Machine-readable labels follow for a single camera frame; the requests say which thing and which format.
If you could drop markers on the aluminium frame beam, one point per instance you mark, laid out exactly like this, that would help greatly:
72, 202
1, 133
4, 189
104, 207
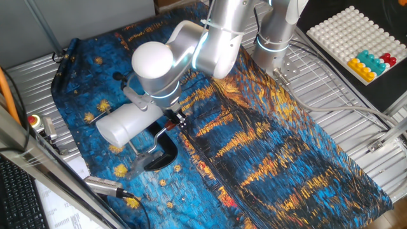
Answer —
47, 173

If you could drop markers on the yellow toy brick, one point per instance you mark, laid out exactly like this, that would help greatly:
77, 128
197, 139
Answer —
361, 70

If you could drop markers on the printed paper sheet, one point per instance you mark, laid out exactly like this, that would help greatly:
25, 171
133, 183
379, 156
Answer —
63, 210

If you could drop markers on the starry night painting cloth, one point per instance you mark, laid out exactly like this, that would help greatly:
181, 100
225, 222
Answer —
270, 159

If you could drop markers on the red toy brick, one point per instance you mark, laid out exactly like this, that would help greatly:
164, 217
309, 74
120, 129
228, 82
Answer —
388, 59

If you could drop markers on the grey switch box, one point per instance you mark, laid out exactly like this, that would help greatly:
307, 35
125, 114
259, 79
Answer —
50, 127

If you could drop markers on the black clamp frame silver head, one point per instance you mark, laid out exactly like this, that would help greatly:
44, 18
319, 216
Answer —
167, 159

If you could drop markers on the white studded baseplate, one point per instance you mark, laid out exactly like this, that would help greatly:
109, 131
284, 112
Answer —
340, 35

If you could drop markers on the orange tube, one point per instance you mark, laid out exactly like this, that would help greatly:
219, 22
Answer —
8, 95

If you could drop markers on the grey metal pole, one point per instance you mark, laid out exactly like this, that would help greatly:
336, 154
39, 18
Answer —
44, 28

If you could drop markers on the teal toy brick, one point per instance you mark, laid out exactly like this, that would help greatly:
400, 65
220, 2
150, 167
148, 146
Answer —
372, 62

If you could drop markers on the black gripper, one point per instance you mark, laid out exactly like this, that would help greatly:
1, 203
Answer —
175, 115

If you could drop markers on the brown cardboard box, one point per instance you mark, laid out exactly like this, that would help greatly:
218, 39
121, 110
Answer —
168, 3

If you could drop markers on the aluminium profile bar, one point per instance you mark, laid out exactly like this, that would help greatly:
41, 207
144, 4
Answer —
388, 135

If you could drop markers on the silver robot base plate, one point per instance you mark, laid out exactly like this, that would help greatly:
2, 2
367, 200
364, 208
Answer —
287, 70

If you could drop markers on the red emergency stop button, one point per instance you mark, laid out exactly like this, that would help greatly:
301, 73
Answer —
32, 121

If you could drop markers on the black keyboard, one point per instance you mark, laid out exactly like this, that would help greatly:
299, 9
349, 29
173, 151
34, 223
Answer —
19, 200

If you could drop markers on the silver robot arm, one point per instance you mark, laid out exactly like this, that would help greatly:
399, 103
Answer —
222, 35

